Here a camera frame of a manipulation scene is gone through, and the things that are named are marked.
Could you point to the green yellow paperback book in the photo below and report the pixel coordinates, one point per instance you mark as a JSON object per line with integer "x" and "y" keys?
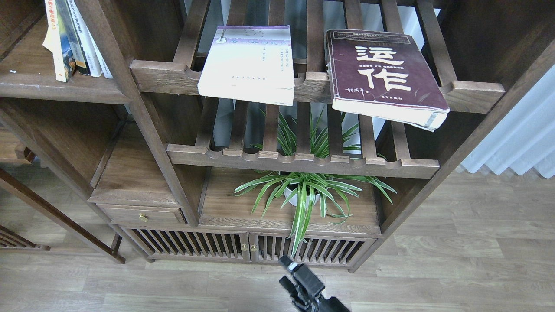
{"x": 57, "y": 42}

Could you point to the brass drawer knob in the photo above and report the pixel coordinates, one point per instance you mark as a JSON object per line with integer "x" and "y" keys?
{"x": 143, "y": 218}

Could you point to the dark spine upright book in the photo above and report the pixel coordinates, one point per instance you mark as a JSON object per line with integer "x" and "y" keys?
{"x": 73, "y": 38}

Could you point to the dark wooden bookshelf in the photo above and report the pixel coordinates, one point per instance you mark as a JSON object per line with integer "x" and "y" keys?
{"x": 144, "y": 142}

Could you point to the white plant pot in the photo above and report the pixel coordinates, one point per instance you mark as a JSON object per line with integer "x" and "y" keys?
{"x": 291, "y": 194}

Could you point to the white purple paperback book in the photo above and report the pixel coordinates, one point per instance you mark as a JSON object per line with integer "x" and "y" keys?
{"x": 250, "y": 63}

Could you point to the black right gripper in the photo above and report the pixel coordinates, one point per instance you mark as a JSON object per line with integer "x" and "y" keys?
{"x": 311, "y": 300}

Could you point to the thin white upright book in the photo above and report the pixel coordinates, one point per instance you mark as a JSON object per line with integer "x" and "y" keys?
{"x": 105, "y": 70}

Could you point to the green spider plant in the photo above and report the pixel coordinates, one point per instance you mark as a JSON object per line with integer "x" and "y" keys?
{"x": 273, "y": 183}

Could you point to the maroon thick book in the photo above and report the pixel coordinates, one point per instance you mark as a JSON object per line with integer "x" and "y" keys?
{"x": 383, "y": 75}

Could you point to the white curtain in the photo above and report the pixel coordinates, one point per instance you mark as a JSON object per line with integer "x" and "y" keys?
{"x": 525, "y": 138}

